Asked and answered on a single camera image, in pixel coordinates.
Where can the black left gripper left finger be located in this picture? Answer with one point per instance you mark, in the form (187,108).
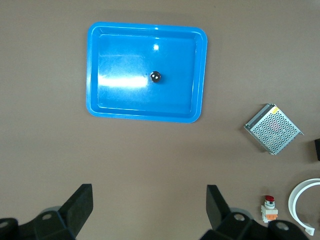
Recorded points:
(75,210)

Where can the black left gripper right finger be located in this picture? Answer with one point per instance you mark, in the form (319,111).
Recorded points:
(217,212)

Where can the small black capacitor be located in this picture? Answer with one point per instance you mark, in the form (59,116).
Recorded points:
(155,77)

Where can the perforated metal power supply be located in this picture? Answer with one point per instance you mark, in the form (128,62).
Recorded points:
(273,130)

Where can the orange button box black base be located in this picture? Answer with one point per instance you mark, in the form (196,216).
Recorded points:
(317,150)

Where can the blue plastic tray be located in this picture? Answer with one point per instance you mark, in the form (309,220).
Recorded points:
(125,62)

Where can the red push button switch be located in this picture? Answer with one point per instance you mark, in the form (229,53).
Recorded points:
(269,210)

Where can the large white curved bracket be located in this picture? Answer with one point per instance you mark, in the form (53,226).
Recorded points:
(292,202)

